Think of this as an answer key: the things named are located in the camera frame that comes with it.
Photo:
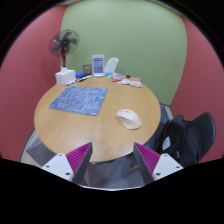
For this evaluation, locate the blue whiteboard eraser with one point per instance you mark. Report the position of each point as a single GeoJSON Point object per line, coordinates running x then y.
{"type": "Point", "coordinates": [79, 74]}

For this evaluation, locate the black standing fan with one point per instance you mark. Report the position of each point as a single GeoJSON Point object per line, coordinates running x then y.
{"type": "Point", "coordinates": [64, 42]}

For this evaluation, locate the beige computer mouse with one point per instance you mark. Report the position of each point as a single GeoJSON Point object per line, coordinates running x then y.
{"type": "Point", "coordinates": [129, 119]}

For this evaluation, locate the white tissue box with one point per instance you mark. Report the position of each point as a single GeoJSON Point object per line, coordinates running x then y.
{"type": "Point", "coordinates": [64, 76]}

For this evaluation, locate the dark mesh pen cup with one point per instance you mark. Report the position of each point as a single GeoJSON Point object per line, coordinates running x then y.
{"type": "Point", "coordinates": [87, 69]}

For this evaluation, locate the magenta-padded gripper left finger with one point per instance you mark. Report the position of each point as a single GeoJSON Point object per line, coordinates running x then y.
{"type": "Point", "coordinates": [63, 163]}

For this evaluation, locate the white orange snack packet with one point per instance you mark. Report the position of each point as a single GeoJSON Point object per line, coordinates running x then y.
{"type": "Point", "coordinates": [134, 82]}

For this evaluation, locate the blue patterned mouse pad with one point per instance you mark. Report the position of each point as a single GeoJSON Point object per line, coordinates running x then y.
{"type": "Point", "coordinates": [79, 99]}

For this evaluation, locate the whiteboard marker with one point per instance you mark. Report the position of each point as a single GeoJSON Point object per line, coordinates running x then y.
{"type": "Point", "coordinates": [85, 78]}
{"type": "Point", "coordinates": [72, 82]}

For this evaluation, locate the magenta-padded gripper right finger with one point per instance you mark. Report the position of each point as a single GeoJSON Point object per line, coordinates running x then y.
{"type": "Point", "coordinates": [163, 164]}

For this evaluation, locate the blue snack packet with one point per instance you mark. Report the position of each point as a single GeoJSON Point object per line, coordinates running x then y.
{"type": "Point", "coordinates": [108, 75]}

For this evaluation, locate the small black object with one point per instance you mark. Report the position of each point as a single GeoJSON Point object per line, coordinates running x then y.
{"type": "Point", "coordinates": [128, 76]}

